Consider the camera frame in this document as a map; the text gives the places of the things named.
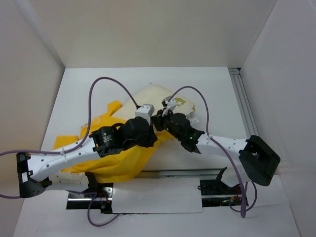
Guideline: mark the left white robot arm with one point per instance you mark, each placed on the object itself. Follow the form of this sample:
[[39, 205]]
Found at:
[[34, 171]]

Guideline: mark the white cover plate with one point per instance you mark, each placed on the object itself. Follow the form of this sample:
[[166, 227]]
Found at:
[[165, 195]]

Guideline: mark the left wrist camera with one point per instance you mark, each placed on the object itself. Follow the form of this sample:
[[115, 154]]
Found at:
[[145, 112]]

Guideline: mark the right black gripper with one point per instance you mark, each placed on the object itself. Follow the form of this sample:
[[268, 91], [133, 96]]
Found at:
[[158, 119]]

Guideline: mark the aluminium side rail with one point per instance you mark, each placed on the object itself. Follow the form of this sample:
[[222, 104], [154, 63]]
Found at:
[[243, 102]]

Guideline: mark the yellow pillowcase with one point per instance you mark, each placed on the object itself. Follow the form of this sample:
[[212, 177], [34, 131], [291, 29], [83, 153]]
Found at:
[[115, 164]]

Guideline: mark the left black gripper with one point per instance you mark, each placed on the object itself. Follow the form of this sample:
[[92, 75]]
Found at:
[[151, 138]]

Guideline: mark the aluminium front rail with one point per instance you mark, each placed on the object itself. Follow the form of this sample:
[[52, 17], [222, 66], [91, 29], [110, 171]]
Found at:
[[193, 173]]

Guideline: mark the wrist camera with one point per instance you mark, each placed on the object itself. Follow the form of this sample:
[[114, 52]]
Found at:
[[169, 104], [145, 112]]

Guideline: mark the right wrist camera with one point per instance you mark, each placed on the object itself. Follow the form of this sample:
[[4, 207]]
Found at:
[[169, 104]]

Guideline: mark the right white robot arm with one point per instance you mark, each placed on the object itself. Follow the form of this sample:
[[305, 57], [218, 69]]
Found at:
[[258, 161]]

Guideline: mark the cream quilted pillow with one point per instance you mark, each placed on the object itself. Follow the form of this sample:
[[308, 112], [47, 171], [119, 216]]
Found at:
[[154, 94]]

